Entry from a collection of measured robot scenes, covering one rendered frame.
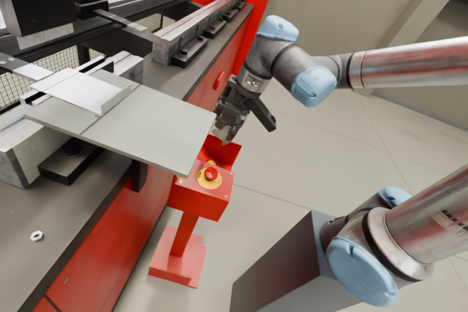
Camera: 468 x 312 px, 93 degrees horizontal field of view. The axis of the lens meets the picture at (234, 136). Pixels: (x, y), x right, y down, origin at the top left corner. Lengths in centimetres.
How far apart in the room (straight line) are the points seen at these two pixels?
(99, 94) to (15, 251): 27
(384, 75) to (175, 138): 40
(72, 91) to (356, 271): 58
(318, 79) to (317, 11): 374
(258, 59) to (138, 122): 27
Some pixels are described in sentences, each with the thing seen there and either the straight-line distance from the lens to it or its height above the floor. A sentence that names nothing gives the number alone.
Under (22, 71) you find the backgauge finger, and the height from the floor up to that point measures 100.
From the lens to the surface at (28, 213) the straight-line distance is 49.
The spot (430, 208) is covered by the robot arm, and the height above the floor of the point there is 111.
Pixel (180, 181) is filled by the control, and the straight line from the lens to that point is 62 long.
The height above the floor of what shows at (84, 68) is 100.
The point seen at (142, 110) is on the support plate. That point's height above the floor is 100.
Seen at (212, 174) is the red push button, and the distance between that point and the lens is 62.
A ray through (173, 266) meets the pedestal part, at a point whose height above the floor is 12.
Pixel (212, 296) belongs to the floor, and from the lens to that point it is 135.
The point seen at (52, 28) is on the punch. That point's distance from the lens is 47.
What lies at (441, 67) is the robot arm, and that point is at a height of 124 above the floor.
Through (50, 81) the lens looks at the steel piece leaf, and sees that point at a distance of 52.
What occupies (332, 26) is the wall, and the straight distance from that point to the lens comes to 425.
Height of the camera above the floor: 129
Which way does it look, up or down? 40 degrees down
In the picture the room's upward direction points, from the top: 24 degrees clockwise
